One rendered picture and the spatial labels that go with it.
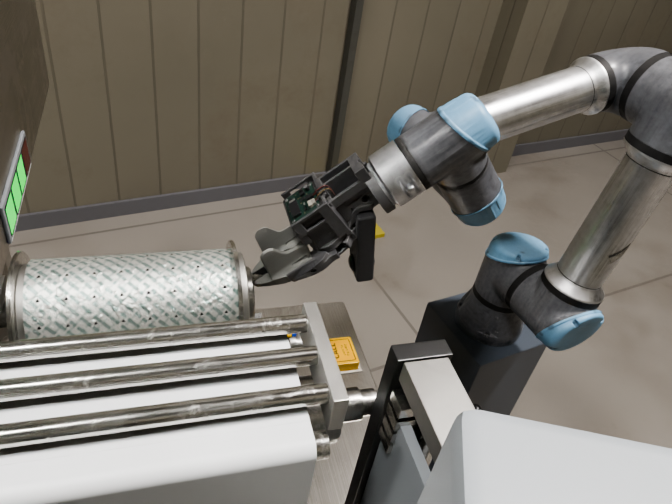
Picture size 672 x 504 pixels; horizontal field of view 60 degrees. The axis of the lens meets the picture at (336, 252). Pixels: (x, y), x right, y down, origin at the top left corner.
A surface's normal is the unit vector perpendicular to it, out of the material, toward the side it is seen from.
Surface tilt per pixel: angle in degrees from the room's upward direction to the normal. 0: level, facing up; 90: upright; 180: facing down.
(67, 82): 90
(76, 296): 32
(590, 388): 0
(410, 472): 90
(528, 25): 90
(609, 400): 0
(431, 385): 0
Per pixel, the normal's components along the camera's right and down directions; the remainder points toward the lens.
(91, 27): 0.45, 0.61
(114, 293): 0.25, -0.32
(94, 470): 0.14, -0.77
